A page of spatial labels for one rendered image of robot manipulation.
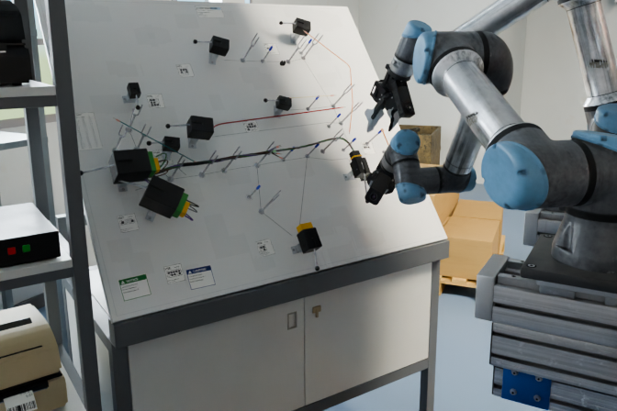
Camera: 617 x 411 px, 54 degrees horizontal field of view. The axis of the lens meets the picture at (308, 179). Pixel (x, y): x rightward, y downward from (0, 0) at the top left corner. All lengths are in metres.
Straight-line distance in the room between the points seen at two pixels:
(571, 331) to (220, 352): 1.00
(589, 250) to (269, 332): 1.04
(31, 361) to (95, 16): 1.04
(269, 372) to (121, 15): 1.22
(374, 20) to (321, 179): 5.40
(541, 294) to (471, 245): 2.64
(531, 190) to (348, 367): 1.24
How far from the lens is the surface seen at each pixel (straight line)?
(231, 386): 1.89
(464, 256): 3.84
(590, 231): 1.15
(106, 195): 1.73
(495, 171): 1.08
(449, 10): 7.00
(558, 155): 1.07
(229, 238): 1.77
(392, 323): 2.18
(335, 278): 1.89
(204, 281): 1.70
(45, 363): 1.68
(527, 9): 1.62
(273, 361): 1.93
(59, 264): 1.51
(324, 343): 2.02
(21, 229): 1.57
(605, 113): 1.63
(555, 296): 1.19
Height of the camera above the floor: 1.55
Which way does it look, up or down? 13 degrees down
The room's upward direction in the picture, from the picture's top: straight up
